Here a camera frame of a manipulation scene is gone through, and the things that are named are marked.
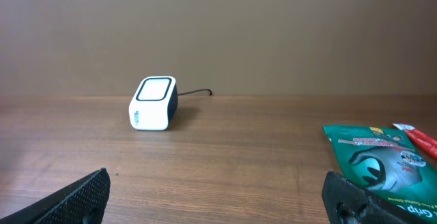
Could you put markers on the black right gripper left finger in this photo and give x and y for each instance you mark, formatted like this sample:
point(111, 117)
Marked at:
point(82, 202)

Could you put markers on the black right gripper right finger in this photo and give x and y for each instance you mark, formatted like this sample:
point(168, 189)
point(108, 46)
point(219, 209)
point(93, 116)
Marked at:
point(346, 202)

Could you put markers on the green 3M gloves bag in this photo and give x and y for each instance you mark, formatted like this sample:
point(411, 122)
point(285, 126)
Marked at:
point(385, 162)

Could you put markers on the small red packet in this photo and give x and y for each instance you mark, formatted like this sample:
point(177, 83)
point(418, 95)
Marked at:
point(425, 142)

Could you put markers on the white barcode scanner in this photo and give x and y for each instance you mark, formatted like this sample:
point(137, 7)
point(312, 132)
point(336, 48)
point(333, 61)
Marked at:
point(154, 103)

